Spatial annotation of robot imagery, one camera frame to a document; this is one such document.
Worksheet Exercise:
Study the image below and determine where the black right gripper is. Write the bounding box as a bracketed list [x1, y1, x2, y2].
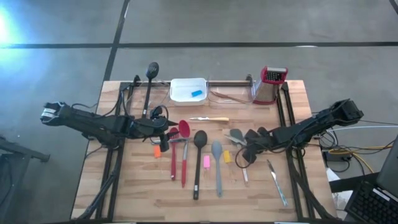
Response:
[243, 126, 275, 163]

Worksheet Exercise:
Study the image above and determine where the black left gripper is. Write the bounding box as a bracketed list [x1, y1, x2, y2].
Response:
[134, 115, 180, 153]

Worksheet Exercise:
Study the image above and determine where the grey spatula with wooden handle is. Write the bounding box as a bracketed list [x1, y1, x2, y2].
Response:
[229, 128, 250, 187]

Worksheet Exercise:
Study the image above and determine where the silver metal knife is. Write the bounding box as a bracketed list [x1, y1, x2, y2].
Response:
[151, 138, 193, 146]

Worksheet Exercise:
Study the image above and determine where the green handled knife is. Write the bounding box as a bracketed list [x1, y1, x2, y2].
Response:
[223, 133, 248, 147]

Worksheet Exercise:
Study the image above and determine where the black solid spoon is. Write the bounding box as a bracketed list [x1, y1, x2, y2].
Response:
[192, 129, 208, 200]

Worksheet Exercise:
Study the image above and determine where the red slotted spatula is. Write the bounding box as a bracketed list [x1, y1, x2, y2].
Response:
[168, 126, 180, 181]

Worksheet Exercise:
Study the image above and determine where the grey silicone spoon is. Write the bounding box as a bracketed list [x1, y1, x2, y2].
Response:
[211, 141, 224, 198]

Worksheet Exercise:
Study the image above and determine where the cream handled knife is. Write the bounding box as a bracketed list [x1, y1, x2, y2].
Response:
[188, 116, 230, 123]

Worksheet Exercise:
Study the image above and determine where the red spoon with metal neck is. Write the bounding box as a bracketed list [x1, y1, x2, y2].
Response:
[178, 119, 192, 189]

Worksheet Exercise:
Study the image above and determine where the pink mini spatula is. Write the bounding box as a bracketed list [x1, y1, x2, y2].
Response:
[203, 155, 211, 183]

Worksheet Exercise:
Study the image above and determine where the knife with patterned handle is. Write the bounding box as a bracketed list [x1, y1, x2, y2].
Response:
[266, 159, 289, 208]

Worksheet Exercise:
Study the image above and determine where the black slotted spoon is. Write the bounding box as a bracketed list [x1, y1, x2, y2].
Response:
[141, 61, 160, 119]

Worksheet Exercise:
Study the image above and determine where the white plastic bin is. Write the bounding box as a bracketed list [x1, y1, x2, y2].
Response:
[170, 77, 208, 106]

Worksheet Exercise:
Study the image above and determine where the brown wooden stick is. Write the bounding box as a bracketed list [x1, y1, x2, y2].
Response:
[210, 90, 248, 104]

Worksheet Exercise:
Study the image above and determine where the red metal box grater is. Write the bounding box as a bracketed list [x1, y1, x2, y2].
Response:
[252, 65, 289, 105]

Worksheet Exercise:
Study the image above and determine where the clear plastic bin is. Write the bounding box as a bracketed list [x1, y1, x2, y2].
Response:
[207, 77, 256, 109]
[126, 80, 172, 123]

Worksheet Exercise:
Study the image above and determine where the black power brick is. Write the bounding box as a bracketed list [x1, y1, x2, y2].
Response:
[322, 151, 352, 163]

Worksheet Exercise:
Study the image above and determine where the white paper sheet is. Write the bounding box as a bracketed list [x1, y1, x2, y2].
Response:
[326, 167, 355, 215]

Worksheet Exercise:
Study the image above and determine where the black desk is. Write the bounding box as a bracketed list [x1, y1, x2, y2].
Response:
[328, 172, 381, 194]

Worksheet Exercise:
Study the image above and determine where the dark laptop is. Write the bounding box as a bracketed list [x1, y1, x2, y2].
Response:
[344, 135, 398, 224]

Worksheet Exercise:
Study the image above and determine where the black metal stand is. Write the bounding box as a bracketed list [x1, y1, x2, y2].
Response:
[0, 135, 51, 224]

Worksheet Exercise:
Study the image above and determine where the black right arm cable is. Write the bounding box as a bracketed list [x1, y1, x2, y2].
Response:
[235, 148, 253, 169]

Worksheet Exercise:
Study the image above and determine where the black metal table frame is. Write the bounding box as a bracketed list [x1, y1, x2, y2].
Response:
[76, 74, 335, 222]

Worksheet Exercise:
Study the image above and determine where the yellow cable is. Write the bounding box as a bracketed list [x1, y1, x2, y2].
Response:
[328, 145, 395, 174]

